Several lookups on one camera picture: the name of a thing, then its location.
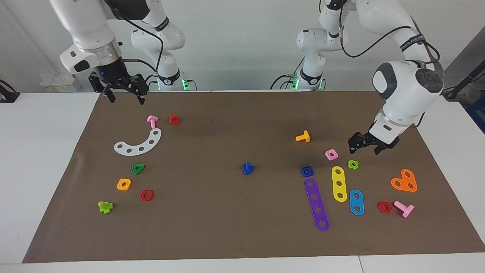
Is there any yellow three-hole strip plate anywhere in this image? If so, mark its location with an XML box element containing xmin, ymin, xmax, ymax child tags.
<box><xmin>332</xmin><ymin>166</ymin><xmax>347</xmax><ymax>202</ymax></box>

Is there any orange three-hole angled plate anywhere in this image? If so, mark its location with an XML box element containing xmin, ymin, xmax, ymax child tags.
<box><xmin>391</xmin><ymin>169</ymin><xmax>418</xmax><ymax>193</ymax></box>

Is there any white curved perforated plate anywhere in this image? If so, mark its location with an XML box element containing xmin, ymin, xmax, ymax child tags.
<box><xmin>114</xmin><ymin>128</ymin><xmax>162</xmax><ymax>156</ymax></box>

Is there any blue two-hole strip plate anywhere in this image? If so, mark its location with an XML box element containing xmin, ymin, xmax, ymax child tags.
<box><xmin>349</xmin><ymin>189</ymin><xmax>365</xmax><ymax>216</ymax></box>

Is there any purple four-hole strip plate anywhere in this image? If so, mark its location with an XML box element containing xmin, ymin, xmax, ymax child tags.
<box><xmin>304</xmin><ymin>179</ymin><xmax>330</xmax><ymax>231</ymax></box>

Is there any blue crate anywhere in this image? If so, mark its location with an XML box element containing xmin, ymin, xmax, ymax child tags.
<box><xmin>467</xmin><ymin>95</ymin><xmax>485</xmax><ymax>134</ymax></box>

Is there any black stand pole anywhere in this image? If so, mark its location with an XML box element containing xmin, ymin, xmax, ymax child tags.
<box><xmin>443</xmin><ymin>61</ymin><xmax>485</xmax><ymax>101</ymax></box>

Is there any brown table mat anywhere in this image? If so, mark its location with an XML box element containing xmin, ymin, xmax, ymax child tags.
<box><xmin>22</xmin><ymin>91</ymin><xmax>485</xmax><ymax>264</ymax></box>

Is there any black base cable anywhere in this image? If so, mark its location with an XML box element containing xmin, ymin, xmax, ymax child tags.
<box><xmin>146</xmin><ymin>73</ymin><xmax>160</xmax><ymax>92</ymax></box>
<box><xmin>270</xmin><ymin>74</ymin><xmax>304</xmax><ymax>90</ymax></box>

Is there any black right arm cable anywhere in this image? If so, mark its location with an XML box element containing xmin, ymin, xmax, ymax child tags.
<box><xmin>121</xmin><ymin>17</ymin><xmax>164</xmax><ymax>73</ymax></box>

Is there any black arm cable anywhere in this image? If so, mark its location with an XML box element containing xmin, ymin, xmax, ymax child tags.
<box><xmin>338</xmin><ymin>0</ymin><xmax>442</xmax><ymax>74</ymax></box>
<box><xmin>121</xmin><ymin>17</ymin><xmax>164</xmax><ymax>73</ymax></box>

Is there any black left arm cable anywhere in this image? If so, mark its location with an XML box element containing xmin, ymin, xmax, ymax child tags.
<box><xmin>338</xmin><ymin>0</ymin><xmax>442</xmax><ymax>74</ymax></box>

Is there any black clamp bracket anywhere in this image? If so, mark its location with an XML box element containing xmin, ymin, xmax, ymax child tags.
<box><xmin>0</xmin><ymin>80</ymin><xmax>20</xmax><ymax>104</ymax></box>

